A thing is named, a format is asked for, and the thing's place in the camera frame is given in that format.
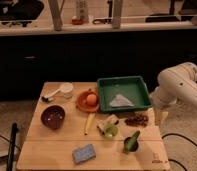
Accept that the yellow banana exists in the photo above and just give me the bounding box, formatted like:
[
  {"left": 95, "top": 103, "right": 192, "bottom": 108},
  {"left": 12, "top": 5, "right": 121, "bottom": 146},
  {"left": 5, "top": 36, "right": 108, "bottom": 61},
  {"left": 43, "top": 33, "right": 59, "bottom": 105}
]
[{"left": 84, "top": 113, "right": 96, "bottom": 135}]

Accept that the green plastic tray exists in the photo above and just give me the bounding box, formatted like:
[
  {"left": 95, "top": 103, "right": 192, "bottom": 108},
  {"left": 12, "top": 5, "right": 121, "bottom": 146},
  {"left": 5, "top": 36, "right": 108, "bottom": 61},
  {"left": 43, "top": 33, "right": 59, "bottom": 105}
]
[{"left": 97, "top": 76, "right": 152, "bottom": 113}]

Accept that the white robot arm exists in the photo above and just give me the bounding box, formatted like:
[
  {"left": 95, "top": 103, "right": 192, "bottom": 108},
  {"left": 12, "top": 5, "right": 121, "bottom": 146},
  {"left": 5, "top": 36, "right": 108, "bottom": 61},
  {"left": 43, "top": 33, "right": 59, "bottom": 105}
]
[{"left": 150, "top": 62, "right": 197, "bottom": 126}]

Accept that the brown grape bunch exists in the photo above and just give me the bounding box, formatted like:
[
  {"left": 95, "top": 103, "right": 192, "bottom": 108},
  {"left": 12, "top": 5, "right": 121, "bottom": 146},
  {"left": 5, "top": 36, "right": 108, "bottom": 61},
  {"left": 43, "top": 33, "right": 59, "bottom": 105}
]
[{"left": 125, "top": 114, "right": 149, "bottom": 127}]

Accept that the grey crumpled cloth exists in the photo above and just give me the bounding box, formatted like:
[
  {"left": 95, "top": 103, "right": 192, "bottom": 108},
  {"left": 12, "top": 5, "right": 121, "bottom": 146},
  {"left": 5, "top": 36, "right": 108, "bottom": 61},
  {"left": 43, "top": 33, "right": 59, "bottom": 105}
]
[{"left": 109, "top": 94, "right": 134, "bottom": 107}]

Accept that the dark green bowl with pestle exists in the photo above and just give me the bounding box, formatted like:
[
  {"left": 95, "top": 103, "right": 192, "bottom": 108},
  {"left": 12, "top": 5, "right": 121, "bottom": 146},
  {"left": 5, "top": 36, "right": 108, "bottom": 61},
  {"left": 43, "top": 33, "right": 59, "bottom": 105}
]
[{"left": 123, "top": 131, "right": 140, "bottom": 153}]

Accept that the orange plate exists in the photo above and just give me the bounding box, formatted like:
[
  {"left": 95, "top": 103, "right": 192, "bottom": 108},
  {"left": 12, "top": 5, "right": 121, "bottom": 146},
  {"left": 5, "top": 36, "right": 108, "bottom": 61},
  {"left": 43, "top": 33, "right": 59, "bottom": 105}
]
[{"left": 76, "top": 89, "right": 99, "bottom": 113}]

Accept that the dark purple bowl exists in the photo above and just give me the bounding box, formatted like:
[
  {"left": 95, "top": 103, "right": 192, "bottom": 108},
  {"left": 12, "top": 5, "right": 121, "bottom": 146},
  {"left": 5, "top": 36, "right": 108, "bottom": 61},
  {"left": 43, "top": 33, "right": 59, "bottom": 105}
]
[{"left": 41, "top": 105, "right": 65, "bottom": 130}]

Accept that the red object on shelf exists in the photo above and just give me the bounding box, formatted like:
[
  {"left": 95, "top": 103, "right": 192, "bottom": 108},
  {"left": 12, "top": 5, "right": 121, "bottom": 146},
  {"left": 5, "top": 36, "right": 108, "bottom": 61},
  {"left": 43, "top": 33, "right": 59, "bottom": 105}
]
[{"left": 71, "top": 16, "right": 84, "bottom": 25}]

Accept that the green cup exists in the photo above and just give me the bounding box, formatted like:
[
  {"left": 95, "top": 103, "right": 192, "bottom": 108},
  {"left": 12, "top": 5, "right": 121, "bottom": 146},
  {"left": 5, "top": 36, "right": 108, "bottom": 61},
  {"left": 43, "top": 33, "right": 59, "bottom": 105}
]
[{"left": 104, "top": 124, "right": 118, "bottom": 138}]

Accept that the orange ball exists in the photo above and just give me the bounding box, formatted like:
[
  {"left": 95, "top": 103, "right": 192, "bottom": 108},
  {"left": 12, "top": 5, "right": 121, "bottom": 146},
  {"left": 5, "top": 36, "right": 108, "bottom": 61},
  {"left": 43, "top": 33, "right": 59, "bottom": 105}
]
[{"left": 86, "top": 94, "right": 97, "bottom": 106}]

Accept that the white measuring scoop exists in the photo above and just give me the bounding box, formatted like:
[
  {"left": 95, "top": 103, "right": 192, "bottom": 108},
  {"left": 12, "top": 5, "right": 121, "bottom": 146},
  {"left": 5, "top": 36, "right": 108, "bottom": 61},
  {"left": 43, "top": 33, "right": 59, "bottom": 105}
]
[{"left": 44, "top": 82, "right": 74, "bottom": 98}]

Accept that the black office chair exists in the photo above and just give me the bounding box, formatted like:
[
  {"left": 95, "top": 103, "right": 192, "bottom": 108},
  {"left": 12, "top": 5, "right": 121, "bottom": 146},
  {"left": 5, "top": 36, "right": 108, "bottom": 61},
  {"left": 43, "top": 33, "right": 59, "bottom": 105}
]
[{"left": 0, "top": 0, "right": 44, "bottom": 27}]

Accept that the black pole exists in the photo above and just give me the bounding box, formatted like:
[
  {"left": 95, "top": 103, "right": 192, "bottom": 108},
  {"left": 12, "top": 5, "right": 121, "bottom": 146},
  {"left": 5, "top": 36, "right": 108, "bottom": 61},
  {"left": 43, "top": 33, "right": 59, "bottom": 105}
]
[{"left": 6, "top": 123, "right": 18, "bottom": 171}]

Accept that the blue sponge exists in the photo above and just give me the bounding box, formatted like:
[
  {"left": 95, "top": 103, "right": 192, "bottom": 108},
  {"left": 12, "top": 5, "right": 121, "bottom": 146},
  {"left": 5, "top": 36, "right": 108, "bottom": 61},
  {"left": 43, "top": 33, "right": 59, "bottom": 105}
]
[{"left": 72, "top": 144, "right": 96, "bottom": 164}]

